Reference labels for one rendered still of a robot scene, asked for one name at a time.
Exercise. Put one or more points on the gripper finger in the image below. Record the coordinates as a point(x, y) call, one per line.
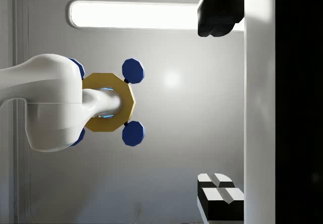
point(222, 209)
point(222, 12)

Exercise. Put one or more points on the drone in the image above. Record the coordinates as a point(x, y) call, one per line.
point(126, 92)

